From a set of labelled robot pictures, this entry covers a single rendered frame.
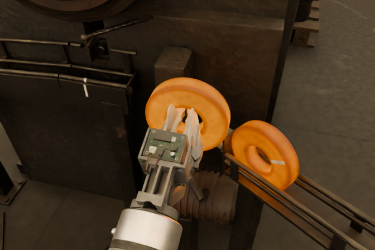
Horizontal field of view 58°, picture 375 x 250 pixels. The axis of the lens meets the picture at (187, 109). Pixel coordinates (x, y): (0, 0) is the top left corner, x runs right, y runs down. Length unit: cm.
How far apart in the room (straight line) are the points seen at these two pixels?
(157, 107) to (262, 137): 21
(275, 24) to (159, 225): 55
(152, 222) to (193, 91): 22
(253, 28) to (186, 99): 31
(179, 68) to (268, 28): 22
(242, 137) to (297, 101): 133
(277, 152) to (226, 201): 26
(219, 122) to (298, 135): 126
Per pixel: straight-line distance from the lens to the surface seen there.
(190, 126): 55
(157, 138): 50
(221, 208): 88
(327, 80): 226
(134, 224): 47
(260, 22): 84
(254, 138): 69
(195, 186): 84
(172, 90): 57
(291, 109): 196
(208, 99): 56
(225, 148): 75
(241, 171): 76
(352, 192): 168
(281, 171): 69
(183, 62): 81
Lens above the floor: 125
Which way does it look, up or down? 42 degrees down
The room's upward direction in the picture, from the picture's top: straight up
